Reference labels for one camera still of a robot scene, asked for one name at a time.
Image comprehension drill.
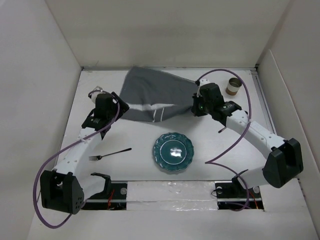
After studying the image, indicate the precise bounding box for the grey cloth placemat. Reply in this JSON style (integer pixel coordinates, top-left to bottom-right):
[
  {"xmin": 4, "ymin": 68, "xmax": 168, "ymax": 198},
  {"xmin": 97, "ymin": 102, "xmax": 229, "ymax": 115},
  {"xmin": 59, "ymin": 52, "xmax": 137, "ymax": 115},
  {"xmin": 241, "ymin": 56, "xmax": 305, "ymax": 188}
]
[{"xmin": 119, "ymin": 66, "xmax": 198, "ymax": 123}]

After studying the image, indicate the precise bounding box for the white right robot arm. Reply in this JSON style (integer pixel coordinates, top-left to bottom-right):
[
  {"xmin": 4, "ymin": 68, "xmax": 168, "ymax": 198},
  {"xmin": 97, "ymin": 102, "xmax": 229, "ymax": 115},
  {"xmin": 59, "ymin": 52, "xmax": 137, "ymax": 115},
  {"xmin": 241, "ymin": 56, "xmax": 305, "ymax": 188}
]
[{"xmin": 191, "ymin": 78, "xmax": 304, "ymax": 197}]

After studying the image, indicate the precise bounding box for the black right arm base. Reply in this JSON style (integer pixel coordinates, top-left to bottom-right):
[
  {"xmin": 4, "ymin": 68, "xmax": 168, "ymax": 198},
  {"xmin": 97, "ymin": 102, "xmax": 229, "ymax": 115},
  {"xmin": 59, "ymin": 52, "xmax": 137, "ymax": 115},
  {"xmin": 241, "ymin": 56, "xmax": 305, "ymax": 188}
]
[{"xmin": 210, "ymin": 180, "xmax": 264, "ymax": 211}]

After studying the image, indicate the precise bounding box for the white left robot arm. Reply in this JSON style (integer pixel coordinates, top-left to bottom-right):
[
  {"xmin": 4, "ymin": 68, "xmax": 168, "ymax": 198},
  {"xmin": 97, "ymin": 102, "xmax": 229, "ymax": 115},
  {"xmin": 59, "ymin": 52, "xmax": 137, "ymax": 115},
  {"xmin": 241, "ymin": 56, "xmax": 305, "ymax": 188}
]
[{"xmin": 39, "ymin": 89, "xmax": 129, "ymax": 215}]

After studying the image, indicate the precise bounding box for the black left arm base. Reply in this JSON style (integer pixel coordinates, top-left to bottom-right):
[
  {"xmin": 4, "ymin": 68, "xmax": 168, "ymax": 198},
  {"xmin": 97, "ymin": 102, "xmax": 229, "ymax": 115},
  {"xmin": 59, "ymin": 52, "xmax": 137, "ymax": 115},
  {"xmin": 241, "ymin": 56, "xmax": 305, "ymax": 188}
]
[{"xmin": 82, "ymin": 172, "xmax": 128, "ymax": 211}]

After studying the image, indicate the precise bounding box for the brown paper cup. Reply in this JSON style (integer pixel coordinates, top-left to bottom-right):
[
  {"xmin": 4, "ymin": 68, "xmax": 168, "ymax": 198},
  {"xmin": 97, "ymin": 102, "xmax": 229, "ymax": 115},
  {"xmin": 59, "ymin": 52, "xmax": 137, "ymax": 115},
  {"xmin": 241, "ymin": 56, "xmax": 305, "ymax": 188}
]
[{"xmin": 225, "ymin": 77, "xmax": 242, "ymax": 96}]

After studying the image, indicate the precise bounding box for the black fork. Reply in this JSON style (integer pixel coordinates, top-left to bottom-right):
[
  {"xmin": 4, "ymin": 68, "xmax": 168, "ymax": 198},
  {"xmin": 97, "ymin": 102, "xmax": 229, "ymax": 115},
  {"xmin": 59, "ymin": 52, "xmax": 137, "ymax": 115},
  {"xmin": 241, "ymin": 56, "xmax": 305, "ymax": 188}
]
[{"xmin": 89, "ymin": 148, "xmax": 132, "ymax": 161}]

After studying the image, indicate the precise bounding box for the teal ceramic plate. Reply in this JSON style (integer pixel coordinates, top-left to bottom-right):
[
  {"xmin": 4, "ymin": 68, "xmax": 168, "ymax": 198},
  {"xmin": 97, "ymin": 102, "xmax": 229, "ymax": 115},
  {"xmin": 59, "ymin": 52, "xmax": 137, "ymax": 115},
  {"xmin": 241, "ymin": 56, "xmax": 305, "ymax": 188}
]
[{"xmin": 152, "ymin": 132, "xmax": 195, "ymax": 172}]

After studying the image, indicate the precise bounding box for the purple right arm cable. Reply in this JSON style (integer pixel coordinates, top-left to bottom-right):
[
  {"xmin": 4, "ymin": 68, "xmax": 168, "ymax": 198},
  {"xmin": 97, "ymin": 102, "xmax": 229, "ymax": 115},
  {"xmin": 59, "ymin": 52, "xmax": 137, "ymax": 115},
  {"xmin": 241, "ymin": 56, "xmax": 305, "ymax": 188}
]
[{"xmin": 194, "ymin": 69, "xmax": 258, "ymax": 211}]

